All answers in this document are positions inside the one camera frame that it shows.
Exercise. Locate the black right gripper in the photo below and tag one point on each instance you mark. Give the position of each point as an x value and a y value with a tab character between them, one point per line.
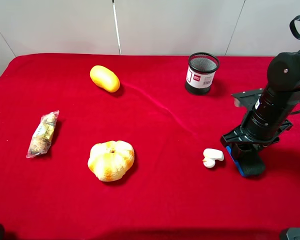
240	135

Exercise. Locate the red velvet tablecloth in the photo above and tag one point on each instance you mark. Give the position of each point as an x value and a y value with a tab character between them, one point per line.
167	193

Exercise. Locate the black mesh pen holder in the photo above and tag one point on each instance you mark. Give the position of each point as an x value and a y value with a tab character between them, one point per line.
202	67

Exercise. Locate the dark object bottom right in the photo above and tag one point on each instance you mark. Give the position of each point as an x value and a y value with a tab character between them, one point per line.
292	233

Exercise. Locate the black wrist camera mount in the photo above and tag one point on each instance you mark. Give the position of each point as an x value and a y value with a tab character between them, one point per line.
247	98

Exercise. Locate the clear snack packet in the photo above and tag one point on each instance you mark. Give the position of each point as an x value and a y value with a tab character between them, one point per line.
41	139

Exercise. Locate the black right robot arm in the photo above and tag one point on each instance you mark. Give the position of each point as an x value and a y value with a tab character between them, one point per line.
268	108

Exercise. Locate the white toy duck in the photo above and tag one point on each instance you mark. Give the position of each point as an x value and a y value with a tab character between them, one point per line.
212	155

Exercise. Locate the oval yellow bread roll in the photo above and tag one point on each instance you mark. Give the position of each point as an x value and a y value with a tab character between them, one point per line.
104	78

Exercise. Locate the round pumpkin shaped bread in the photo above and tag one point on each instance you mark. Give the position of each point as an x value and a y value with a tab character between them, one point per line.
109	161

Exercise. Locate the black felt blackboard eraser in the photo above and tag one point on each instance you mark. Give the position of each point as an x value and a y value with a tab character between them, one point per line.
246	159

